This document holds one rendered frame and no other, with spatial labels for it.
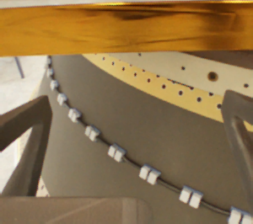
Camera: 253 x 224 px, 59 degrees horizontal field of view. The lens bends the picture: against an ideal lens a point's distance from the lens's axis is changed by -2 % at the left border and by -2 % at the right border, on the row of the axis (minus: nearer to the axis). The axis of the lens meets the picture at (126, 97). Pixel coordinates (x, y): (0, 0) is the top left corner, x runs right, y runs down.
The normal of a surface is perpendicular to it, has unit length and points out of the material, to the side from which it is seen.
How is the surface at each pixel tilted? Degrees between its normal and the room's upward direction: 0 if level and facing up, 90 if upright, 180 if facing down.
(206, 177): 62
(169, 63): 90
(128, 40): 90
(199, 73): 90
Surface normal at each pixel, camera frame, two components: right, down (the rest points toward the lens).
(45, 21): 0.00, 0.59
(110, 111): -0.65, 0.00
